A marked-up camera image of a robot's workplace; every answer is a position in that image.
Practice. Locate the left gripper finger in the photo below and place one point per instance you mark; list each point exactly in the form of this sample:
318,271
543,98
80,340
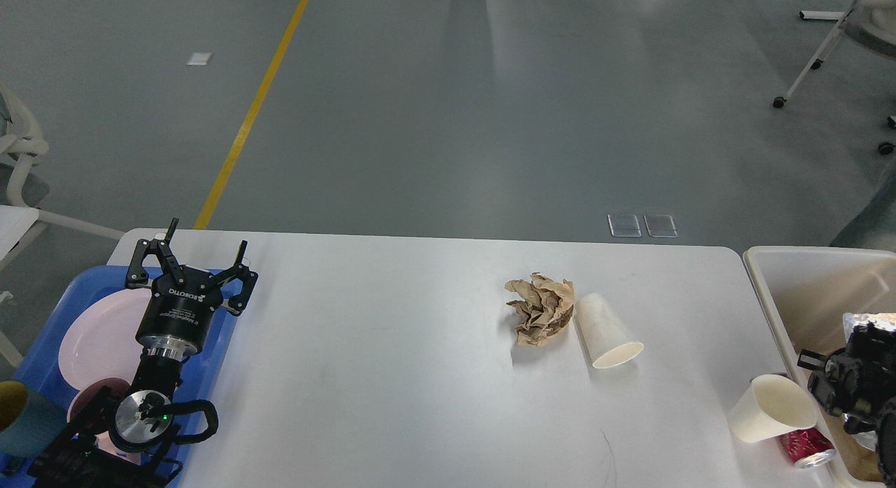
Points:
240,272
136,275

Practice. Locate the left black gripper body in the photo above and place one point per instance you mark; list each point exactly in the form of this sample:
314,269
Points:
178,317

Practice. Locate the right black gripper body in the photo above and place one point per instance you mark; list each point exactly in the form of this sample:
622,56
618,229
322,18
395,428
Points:
859,380

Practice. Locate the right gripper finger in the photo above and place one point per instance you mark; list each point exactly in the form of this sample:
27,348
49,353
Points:
812,361

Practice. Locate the aluminium foil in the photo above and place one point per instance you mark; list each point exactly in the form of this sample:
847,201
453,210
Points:
880,321

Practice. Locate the pink plate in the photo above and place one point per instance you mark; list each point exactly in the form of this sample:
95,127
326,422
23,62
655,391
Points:
101,342

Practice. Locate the teal green mug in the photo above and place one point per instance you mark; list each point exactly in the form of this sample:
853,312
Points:
29,424

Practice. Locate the white paper cup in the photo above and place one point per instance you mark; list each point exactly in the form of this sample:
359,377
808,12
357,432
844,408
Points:
606,340
772,405

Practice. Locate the brown paper ball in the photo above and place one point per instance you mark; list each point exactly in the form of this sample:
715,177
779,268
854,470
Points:
544,307

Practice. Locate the brown paper bag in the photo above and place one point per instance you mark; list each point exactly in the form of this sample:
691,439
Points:
854,466

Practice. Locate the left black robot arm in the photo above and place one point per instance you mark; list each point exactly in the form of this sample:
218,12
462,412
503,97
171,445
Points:
125,441

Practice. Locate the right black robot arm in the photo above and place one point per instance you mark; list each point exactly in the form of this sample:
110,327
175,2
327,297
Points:
885,439

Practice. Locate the blue plastic tray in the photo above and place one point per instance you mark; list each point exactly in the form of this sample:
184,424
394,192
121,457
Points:
40,371

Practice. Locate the beige plastic bin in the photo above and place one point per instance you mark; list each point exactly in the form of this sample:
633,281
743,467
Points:
805,290

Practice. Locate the red soda can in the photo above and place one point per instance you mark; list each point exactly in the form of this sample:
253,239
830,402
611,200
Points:
807,448

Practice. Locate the white side table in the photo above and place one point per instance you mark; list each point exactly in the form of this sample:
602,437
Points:
15,225

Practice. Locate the clear floor plate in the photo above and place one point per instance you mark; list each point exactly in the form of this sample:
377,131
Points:
634,226

